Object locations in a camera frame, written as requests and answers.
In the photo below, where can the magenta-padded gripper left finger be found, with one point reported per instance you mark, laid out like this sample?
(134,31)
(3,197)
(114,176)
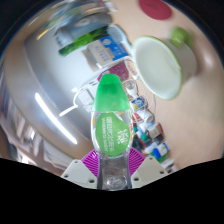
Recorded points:
(78,172)

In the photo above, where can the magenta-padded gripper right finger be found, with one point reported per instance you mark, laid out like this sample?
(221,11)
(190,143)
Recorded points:
(149,170)

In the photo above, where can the clear green-capped water bottle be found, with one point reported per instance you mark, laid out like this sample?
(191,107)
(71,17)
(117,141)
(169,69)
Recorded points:
(110,133)

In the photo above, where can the white bottle with blue cap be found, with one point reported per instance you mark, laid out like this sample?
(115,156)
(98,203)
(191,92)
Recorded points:
(160,150)

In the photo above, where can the white under-shelf light bar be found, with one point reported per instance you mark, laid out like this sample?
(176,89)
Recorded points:
(55,116)

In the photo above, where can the white power strip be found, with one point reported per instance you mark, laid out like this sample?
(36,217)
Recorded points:
(85,99)

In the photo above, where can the magenta carton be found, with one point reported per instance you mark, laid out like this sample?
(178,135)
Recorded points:
(119,70)

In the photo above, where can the white mug with green rim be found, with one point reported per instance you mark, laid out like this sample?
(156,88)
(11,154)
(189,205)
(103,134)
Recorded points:
(160,63)

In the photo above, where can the blue and white box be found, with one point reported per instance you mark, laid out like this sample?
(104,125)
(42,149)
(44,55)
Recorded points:
(108,48)

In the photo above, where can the dark green glass bottle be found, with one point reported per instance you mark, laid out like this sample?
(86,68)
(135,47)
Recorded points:
(83,41)

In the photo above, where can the flat round red coaster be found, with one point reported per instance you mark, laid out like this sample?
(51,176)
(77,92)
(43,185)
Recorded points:
(155,8)

